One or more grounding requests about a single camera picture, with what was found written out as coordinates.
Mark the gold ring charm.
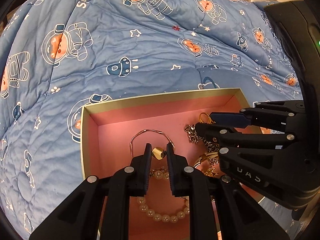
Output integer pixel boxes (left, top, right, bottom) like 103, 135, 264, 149
199, 112, 215, 124

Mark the brown strap wristwatch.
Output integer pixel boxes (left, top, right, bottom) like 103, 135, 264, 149
193, 151, 219, 168

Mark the silver chain necklace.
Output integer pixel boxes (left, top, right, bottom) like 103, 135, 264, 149
184, 123, 221, 153

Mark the white pearl bracelet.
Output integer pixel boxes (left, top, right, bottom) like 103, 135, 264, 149
135, 169, 190, 223

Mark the gold square earring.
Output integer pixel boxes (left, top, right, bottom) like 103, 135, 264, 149
152, 147, 167, 160

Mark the thin rose gold bangle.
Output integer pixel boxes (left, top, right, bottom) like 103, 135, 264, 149
129, 129, 175, 158

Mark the pink lined jewelry box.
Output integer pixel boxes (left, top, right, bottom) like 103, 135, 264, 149
80, 88, 249, 239

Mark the small gold charm cluster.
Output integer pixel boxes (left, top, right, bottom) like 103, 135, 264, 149
203, 166, 220, 178

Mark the blue astronaut print quilt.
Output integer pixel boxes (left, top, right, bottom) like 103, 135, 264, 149
1, 0, 302, 239

